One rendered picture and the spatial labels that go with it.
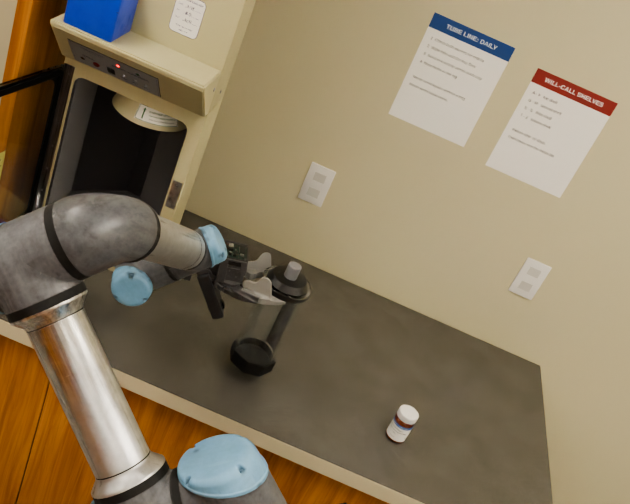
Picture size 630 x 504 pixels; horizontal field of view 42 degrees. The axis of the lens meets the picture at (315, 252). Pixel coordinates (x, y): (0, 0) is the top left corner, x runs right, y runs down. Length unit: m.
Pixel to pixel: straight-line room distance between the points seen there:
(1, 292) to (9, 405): 0.80
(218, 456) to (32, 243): 0.40
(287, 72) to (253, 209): 0.41
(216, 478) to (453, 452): 0.87
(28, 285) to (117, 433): 0.24
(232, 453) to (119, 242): 0.34
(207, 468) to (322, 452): 0.58
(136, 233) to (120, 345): 0.65
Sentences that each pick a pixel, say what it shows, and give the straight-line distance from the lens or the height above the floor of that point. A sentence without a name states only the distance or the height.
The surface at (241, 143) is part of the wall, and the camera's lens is 2.22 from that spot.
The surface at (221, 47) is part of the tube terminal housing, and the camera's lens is 1.69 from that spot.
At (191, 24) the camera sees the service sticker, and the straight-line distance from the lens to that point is 1.70.
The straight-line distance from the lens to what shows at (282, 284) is 1.66.
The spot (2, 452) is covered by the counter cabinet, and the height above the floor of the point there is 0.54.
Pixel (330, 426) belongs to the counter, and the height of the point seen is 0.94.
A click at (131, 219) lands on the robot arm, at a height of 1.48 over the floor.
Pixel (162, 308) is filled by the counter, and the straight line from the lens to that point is 1.93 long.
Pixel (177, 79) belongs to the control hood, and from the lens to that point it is 1.62.
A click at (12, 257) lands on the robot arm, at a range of 1.18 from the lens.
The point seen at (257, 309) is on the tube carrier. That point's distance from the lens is 1.71.
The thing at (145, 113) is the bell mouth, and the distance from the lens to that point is 1.82.
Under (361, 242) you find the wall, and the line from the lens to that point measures 2.27.
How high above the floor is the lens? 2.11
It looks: 30 degrees down
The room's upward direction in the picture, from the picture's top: 24 degrees clockwise
